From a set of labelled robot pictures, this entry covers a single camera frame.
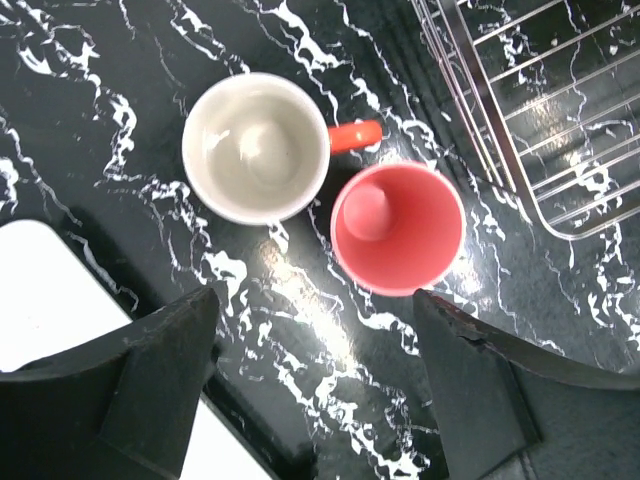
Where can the pink plastic cup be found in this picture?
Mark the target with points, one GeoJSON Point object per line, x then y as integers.
{"type": "Point", "coordinates": [397, 228]}

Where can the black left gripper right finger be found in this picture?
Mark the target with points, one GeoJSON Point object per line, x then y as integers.
{"type": "Point", "coordinates": [508, 409]}

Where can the wire dish rack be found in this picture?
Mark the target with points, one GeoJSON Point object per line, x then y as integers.
{"type": "Point", "coordinates": [548, 93]}

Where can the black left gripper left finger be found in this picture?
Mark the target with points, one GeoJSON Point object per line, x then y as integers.
{"type": "Point", "coordinates": [121, 406]}

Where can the white board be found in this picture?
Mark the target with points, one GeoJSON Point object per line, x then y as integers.
{"type": "Point", "coordinates": [50, 302]}

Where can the orange mug white inside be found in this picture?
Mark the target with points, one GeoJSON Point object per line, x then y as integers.
{"type": "Point", "coordinates": [256, 148]}

